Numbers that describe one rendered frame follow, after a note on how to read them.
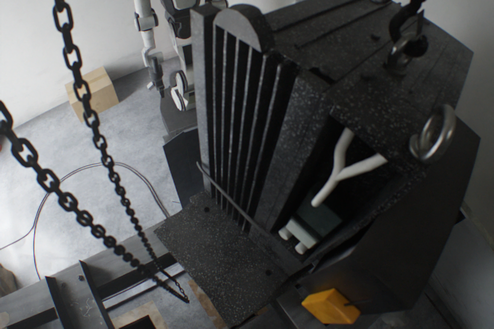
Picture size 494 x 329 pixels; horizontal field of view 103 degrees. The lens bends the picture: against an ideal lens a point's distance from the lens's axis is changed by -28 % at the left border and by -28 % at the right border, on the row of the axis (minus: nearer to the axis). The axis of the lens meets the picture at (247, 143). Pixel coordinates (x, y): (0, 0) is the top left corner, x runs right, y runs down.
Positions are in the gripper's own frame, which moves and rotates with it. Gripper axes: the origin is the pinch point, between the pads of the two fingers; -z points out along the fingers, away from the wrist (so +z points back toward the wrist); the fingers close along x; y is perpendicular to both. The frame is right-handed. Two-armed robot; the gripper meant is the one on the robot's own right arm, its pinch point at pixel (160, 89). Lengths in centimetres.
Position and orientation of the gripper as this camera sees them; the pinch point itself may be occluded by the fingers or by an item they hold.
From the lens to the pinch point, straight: 186.5
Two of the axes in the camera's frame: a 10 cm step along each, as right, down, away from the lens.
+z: -0.1, -7.1, -7.1
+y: 8.7, -3.5, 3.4
